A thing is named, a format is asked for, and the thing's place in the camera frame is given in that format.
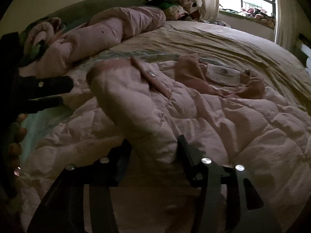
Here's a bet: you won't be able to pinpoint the cream right curtain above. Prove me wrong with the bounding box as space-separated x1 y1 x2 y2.
275 0 297 53

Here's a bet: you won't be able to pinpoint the teal patterned blanket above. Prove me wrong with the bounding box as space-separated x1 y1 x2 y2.
22 50 179 162

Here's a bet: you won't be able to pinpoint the pink quilted coat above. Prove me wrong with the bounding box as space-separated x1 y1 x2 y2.
21 56 310 232

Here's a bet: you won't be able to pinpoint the pile of clothes by headboard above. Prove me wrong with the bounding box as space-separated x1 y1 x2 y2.
146 0 200 21

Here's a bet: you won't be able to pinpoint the rolled pink quilt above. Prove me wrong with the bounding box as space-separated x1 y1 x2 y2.
19 6 166 78

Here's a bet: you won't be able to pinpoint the stuffed toys on windowsill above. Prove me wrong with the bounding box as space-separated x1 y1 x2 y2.
219 6 276 30

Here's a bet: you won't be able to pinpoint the beige bed sheet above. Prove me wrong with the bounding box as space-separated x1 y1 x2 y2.
113 21 310 112

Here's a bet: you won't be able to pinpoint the white drawer cabinet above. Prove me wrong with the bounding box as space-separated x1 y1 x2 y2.
294 34 311 74

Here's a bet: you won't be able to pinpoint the dark green headboard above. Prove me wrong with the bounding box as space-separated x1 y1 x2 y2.
48 0 147 29

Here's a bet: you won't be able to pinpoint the person's left hand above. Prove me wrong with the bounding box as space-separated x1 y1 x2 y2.
8 114 28 177

